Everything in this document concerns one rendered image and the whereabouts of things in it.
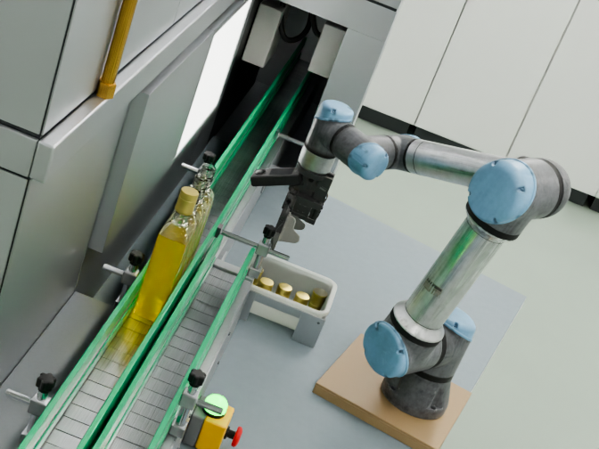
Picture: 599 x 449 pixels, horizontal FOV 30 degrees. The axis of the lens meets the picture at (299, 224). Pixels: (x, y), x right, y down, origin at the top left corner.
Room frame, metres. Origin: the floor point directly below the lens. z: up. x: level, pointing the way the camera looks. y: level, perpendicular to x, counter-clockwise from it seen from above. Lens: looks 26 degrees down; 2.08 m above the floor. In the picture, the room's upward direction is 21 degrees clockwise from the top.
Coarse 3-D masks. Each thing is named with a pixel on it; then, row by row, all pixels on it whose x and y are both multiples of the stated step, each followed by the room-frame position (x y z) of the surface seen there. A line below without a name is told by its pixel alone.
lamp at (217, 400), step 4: (208, 396) 1.71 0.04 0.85; (212, 396) 1.71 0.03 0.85; (216, 396) 1.71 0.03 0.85; (220, 396) 1.72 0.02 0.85; (208, 400) 1.70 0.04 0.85; (212, 400) 1.70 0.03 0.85; (216, 400) 1.70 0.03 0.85; (220, 400) 1.71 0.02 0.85; (224, 400) 1.71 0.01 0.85; (216, 404) 1.69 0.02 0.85; (220, 404) 1.70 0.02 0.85; (224, 404) 1.70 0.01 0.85; (224, 408) 1.70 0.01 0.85; (204, 412) 1.69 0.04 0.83; (208, 412) 1.69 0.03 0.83; (212, 412) 1.69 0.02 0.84; (224, 412) 1.70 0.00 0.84; (212, 416) 1.69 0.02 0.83; (216, 416) 1.69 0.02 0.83; (220, 416) 1.69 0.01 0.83; (224, 416) 1.70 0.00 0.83
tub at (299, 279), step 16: (256, 256) 2.32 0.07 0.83; (272, 256) 2.33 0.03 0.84; (272, 272) 2.32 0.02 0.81; (288, 272) 2.33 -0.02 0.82; (304, 272) 2.33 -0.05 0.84; (256, 288) 2.17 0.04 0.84; (272, 288) 2.32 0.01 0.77; (304, 288) 2.32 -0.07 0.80; (320, 288) 2.32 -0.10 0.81; (336, 288) 2.30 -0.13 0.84; (288, 304) 2.16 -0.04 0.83
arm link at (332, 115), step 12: (324, 108) 2.22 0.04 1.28; (336, 108) 2.23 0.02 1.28; (348, 108) 2.25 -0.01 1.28; (324, 120) 2.21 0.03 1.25; (336, 120) 2.21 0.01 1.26; (348, 120) 2.22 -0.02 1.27; (312, 132) 2.23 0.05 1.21; (324, 132) 2.20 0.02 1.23; (312, 144) 2.22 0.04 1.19; (324, 144) 2.20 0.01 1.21; (324, 156) 2.21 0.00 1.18
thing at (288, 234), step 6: (288, 216) 2.22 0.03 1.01; (288, 222) 2.22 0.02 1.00; (294, 222) 2.22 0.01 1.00; (288, 228) 2.22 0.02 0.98; (276, 234) 2.21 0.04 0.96; (282, 234) 2.21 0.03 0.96; (288, 234) 2.22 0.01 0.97; (294, 234) 2.22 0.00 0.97; (276, 240) 2.21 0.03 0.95; (282, 240) 2.21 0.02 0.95; (288, 240) 2.21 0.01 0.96; (294, 240) 2.21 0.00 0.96
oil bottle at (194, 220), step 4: (172, 212) 1.91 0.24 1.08; (196, 212) 1.92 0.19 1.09; (172, 216) 1.89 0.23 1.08; (192, 216) 1.90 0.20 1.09; (196, 216) 1.91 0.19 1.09; (200, 216) 1.92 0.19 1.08; (188, 220) 1.89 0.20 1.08; (192, 220) 1.89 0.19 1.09; (196, 220) 1.90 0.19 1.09; (200, 220) 1.93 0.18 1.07; (192, 224) 1.89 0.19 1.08; (196, 224) 1.90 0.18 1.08; (196, 228) 1.90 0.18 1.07; (196, 232) 1.92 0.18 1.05; (192, 240) 1.89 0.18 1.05; (192, 244) 1.92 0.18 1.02; (188, 248) 1.89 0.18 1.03; (188, 252) 1.90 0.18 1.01; (188, 256) 1.93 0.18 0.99; (184, 264) 1.90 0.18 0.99; (184, 268) 1.92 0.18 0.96; (180, 272) 1.89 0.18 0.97; (180, 276) 1.91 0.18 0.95; (176, 284) 1.89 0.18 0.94
